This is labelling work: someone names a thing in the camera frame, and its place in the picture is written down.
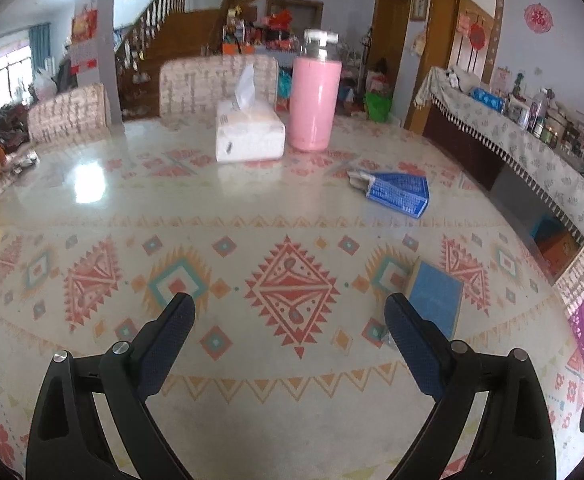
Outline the brown wooden door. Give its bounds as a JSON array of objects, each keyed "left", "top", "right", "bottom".
[{"left": 372, "top": 0, "right": 414, "bottom": 111}]

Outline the red paper wall decoration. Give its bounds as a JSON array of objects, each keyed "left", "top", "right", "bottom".
[{"left": 524, "top": 3, "right": 556, "bottom": 35}]

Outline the blue box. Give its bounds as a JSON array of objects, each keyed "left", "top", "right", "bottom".
[{"left": 404, "top": 258, "right": 466, "bottom": 344}]

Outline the orange box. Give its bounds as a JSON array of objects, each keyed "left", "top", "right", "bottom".
[{"left": 529, "top": 214, "right": 581, "bottom": 272}]

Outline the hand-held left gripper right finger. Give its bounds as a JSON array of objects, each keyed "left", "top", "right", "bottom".
[{"left": 384, "top": 292, "right": 558, "bottom": 480}]

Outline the red door ornament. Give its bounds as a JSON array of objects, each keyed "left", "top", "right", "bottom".
[{"left": 467, "top": 22, "right": 488, "bottom": 51}]

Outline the red wall calendar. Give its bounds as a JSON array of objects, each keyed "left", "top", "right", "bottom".
[{"left": 70, "top": 3, "right": 98, "bottom": 69}]

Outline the clear plastic bottle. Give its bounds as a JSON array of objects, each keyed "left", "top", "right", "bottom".
[{"left": 529, "top": 89, "right": 551, "bottom": 134}]

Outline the green bag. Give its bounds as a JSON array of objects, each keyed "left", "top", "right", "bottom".
[{"left": 364, "top": 91, "right": 393, "bottom": 122}]

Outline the blue wipes packet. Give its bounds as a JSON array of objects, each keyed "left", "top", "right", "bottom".
[{"left": 471, "top": 87, "right": 506, "bottom": 112}]

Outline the geometric patterned tablecloth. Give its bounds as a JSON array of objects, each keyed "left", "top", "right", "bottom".
[{"left": 0, "top": 110, "right": 584, "bottom": 480}]

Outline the sideboard with patterned cloth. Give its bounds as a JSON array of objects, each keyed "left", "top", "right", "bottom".
[{"left": 412, "top": 66, "right": 584, "bottom": 242}]

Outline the wooden staircase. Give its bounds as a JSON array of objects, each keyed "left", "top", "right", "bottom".
[{"left": 114, "top": 0, "right": 294, "bottom": 112}]

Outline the pink pump bottle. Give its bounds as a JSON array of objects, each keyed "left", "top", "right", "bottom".
[{"left": 289, "top": 29, "right": 343, "bottom": 153}]

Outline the blue printed packet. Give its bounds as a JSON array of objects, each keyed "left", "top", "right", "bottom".
[{"left": 347, "top": 170, "right": 431, "bottom": 220}]

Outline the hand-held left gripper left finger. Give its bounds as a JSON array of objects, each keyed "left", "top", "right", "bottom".
[{"left": 24, "top": 291, "right": 196, "bottom": 480}]

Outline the wooden door frame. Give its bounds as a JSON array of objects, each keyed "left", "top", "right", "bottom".
[{"left": 431, "top": 0, "right": 506, "bottom": 87}]

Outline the blue curtain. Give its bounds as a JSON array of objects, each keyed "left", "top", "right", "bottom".
[{"left": 27, "top": 22, "right": 52, "bottom": 69}]

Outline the white tissue pack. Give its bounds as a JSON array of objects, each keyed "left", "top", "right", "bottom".
[{"left": 215, "top": 64, "right": 287, "bottom": 164}]

